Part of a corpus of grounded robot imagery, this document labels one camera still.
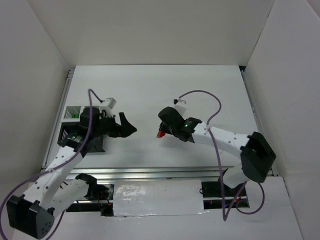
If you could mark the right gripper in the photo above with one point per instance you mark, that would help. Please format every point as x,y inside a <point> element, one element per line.
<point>166,128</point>

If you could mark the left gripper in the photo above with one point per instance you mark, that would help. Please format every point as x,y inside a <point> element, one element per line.
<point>116,126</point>

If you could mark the red curved lego brick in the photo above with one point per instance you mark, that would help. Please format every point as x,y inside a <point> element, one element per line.
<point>160,134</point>

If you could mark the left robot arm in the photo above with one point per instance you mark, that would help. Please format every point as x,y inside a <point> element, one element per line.
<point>34,212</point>

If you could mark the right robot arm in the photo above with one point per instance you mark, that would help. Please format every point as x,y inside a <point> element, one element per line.
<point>255,155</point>

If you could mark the black slatted container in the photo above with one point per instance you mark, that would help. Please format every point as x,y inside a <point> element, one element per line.
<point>72,135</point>

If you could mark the white slatted container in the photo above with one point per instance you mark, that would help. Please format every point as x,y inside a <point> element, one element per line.
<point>72,109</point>

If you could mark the silver tape sheet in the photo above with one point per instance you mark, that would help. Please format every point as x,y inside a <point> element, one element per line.
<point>157,198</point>

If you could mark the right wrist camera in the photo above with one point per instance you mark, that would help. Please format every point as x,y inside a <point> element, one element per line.
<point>180,105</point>

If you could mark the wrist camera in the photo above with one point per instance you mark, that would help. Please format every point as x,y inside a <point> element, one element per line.
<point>108,105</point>
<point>180,105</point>

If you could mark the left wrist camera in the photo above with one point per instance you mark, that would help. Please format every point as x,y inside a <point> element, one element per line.
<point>108,105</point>

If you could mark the aluminium frame rail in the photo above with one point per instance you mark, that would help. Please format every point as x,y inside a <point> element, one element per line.
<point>148,174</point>

